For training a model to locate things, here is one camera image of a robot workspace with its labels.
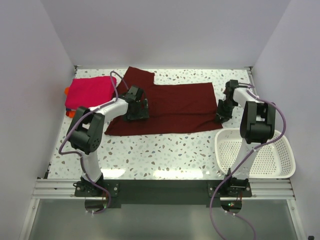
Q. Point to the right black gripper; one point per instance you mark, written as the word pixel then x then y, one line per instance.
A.
pixel 220 113

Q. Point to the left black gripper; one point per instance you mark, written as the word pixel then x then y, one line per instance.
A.
pixel 142 113

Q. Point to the dark red t-shirt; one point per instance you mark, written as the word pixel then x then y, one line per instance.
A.
pixel 177 109

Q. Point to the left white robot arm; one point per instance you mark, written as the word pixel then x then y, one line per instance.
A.
pixel 86 129

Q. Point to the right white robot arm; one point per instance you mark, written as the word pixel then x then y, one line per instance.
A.
pixel 257 124

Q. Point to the folded pink t-shirt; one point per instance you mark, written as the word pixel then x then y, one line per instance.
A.
pixel 89 92

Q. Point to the folded orange t-shirt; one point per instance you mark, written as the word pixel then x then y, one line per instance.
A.
pixel 70 112

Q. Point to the white perforated plastic basket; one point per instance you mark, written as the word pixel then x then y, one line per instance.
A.
pixel 273 161

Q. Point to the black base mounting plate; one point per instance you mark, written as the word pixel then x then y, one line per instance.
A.
pixel 158 192

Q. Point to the aluminium extrusion rail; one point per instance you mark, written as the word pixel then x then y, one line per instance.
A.
pixel 262 189

